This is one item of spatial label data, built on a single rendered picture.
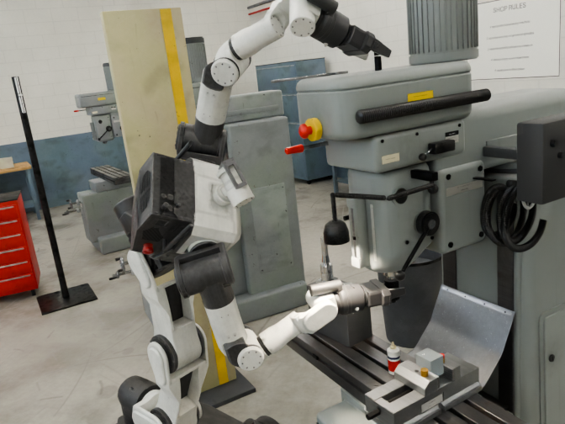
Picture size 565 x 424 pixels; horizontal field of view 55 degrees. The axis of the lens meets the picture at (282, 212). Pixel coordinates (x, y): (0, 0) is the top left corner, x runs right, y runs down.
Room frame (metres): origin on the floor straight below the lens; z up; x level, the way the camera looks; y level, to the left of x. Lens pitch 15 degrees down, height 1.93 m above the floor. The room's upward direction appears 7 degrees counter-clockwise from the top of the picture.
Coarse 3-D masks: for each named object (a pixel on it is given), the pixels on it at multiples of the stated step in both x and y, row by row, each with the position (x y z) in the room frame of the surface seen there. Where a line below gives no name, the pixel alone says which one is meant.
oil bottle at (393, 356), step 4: (392, 344) 1.57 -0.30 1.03; (388, 348) 1.57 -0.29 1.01; (392, 348) 1.56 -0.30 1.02; (396, 348) 1.56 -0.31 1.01; (388, 352) 1.56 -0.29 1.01; (392, 352) 1.55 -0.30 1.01; (396, 352) 1.55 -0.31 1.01; (388, 356) 1.56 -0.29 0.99; (392, 356) 1.55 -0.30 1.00; (396, 356) 1.55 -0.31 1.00; (388, 360) 1.56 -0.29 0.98; (392, 360) 1.55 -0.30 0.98; (396, 360) 1.55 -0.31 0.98; (388, 364) 1.56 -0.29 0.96; (392, 364) 1.55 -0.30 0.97; (396, 364) 1.55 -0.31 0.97; (388, 368) 1.56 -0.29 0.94; (392, 368) 1.55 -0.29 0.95; (388, 372) 1.57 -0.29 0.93; (392, 372) 1.55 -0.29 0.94
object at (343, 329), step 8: (320, 280) 1.93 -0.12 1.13; (360, 312) 1.79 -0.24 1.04; (368, 312) 1.82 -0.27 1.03; (336, 320) 1.80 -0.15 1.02; (344, 320) 1.77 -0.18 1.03; (352, 320) 1.77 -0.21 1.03; (360, 320) 1.79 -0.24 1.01; (368, 320) 1.81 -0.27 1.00; (328, 328) 1.84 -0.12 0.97; (336, 328) 1.80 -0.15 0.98; (344, 328) 1.77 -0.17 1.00; (352, 328) 1.77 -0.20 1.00; (360, 328) 1.79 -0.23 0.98; (368, 328) 1.81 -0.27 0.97; (328, 336) 1.85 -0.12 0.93; (336, 336) 1.81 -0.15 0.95; (344, 336) 1.77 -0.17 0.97; (352, 336) 1.77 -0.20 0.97; (360, 336) 1.79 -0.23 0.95; (368, 336) 1.81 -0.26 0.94; (344, 344) 1.78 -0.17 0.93; (352, 344) 1.76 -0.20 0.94
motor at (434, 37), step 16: (416, 0) 1.62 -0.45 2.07; (432, 0) 1.58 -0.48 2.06; (448, 0) 1.57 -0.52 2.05; (464, 0) 1.58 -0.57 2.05; (416, 16) 1.62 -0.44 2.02; (432, 16) 1.58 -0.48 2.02; (448, 16) 1.57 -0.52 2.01; (464, 16) 1.58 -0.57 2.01; (416, 32) 1.63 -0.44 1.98; (432, 32) 1.59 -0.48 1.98; (448, 32) 1.57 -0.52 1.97; (464, 32) 1.57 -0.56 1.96; (416, 48) 1.63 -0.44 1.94; (432, 48) 1.59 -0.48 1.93; (448, 48) 1.57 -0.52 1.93; (464, 48) 1.58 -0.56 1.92; (416, 64) 1.63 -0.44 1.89
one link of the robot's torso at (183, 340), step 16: (128, 256) 1.73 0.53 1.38; (144, 272) 1.68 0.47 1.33; (144, 288) 1.70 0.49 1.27; (160, 288) 1.67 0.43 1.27; (176, 288) 1.76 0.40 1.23; (160, 304) 1.66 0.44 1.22; (176, 304) 1.76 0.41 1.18; (192, 304) 1.74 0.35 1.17; (160, 320) 1.71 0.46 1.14; (176, 320) 1.75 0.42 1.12; (192, 320) 1.74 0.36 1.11; (160, 336) 1.71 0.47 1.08; (176, 336) 1.68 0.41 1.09; (192, 336) 1.72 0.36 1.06; (176, 352) 1.67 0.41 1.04; (192, 352) 1.71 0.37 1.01; (176, 368) 1.67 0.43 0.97
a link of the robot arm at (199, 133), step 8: (184, 128) 1.67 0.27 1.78; (192, 128) 1.66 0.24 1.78; (200, 128) 1.63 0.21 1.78; (208, 128) 1.62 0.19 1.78; (216, 128) 1.63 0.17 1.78; (184, 136) 1.64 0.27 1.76; (192, 136) 1.65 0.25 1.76; (200, 136) 1.64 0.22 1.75; (208, 136) 1.63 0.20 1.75; (216, 136) 1.65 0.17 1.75; (184, 144) 1.65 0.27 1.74; (200, 144) 1.65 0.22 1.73; (208, 144) 1.65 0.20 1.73; (216, 144) 1.66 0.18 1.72; (200, 152) 1.66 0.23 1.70; (208, 152) 1.66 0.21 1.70; (216, 152) 1.66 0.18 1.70
